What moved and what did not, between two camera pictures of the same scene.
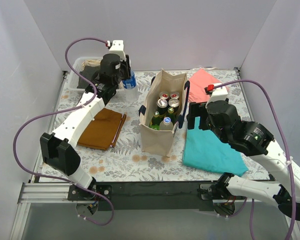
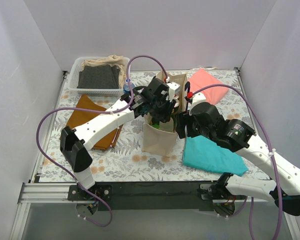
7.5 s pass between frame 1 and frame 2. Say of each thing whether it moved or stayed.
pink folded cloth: stayed
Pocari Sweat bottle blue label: moved
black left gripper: moved
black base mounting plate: stayed
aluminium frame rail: stayed
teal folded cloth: stayed
